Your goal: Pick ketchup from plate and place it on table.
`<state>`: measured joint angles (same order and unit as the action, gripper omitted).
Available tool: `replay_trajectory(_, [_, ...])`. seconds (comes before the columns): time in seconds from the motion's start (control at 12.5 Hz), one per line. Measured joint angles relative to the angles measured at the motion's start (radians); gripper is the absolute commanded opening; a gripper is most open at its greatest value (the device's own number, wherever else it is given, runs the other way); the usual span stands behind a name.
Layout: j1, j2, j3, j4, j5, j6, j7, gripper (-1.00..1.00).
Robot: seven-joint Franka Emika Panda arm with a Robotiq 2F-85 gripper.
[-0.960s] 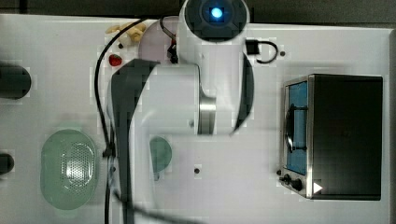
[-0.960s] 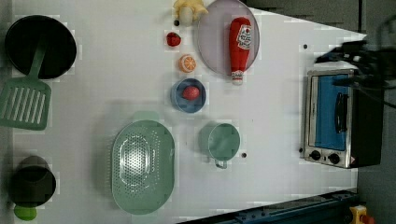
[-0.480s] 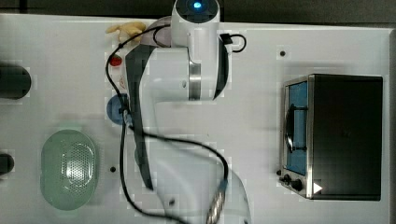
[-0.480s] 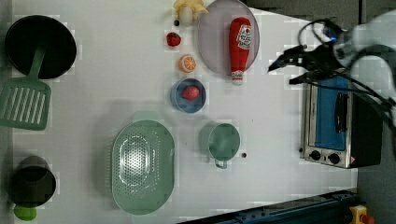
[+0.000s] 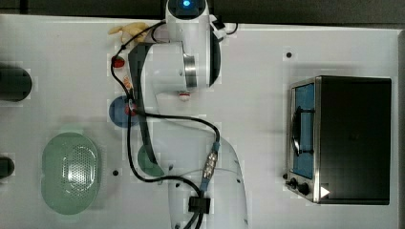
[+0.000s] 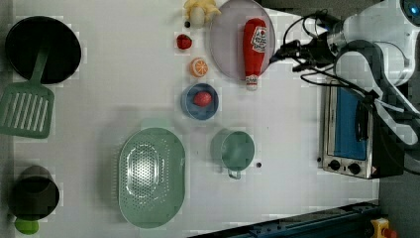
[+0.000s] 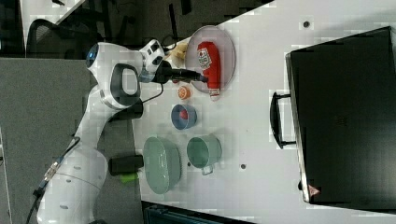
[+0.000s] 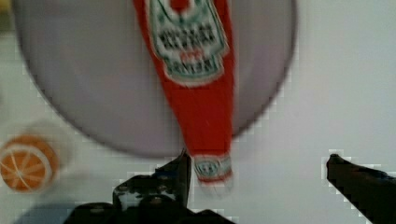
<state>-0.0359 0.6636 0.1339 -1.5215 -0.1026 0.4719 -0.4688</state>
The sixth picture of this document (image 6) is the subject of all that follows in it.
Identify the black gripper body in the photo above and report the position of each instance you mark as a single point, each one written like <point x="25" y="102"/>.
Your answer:
<point x="315" y="54"/>

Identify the green toy fruit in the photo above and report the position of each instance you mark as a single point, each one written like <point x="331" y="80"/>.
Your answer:
<point x="27" y="227"/>

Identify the green perforated colander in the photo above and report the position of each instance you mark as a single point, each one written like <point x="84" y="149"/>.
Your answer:
<point x="151" y="179"/>

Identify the red toy tomato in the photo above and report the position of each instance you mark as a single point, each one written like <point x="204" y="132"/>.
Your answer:
<point x="202" y="98"/>

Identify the green slotted spatula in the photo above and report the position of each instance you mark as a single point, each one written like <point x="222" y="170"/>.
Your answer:
<point x="27" y="107"/>

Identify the yellow plush banana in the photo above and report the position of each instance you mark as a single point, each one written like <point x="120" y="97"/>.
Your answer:
<point x="200" y="12"/>

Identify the yellow emergency stop button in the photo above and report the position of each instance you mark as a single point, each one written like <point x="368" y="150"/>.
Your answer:
<point x="381" y="229"/>

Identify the red toy strawberry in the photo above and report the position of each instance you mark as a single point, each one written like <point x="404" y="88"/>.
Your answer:
<point x="183" y="42"/>

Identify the blue metal frame rail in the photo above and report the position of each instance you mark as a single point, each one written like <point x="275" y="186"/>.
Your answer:
<point x="350" y="221"/>

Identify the orange slice toy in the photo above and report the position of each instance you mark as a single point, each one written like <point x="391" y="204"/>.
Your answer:
<point x="198" y="67"/>

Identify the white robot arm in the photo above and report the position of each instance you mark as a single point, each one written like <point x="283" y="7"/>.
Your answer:
<point x="372" y="52"/>

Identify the red plush ketchup bottle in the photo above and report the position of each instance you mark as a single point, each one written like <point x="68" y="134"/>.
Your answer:
<point x="254" y="43"/>

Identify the blue bowl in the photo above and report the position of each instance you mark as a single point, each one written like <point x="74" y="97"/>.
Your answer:
<point x="197" y="112"/>

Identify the green metal cup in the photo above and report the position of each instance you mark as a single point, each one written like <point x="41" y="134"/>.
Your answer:
<point x="233" y="150"/>

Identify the black frying pan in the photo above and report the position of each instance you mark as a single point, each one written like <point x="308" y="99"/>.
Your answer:
<point x="29" y="36"/>

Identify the grey round plate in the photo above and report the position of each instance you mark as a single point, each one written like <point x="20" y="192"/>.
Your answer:
<point x="226" y="36"/>

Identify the dark grey cup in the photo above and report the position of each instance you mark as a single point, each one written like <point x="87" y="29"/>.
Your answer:
<point x="35" y="195"/>

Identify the silver toaster oven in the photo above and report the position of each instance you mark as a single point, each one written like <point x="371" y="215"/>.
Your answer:
<point x="354" y="144"/>

